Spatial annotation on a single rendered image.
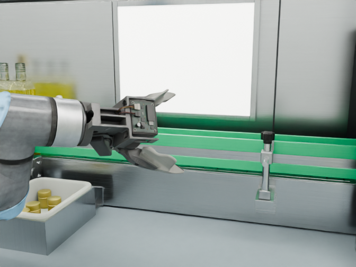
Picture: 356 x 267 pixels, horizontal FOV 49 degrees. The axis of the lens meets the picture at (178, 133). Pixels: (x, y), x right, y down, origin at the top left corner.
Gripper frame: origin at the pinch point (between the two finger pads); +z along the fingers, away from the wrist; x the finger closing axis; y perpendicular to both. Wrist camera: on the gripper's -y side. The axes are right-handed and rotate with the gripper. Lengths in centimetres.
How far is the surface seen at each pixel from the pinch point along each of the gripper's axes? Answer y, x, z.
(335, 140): 1.0, 0.2, 46.4
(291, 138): -6.6, 2.7, 39.3
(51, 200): -40.6, -6.7, -12.6
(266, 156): 0.8, -4.1, 21.5
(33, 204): -40.7, -7.4, -16.9
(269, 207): -3.0, -14.7, 24.0
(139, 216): -35.5, -12.4, 8.7
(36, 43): -58, 46, -11
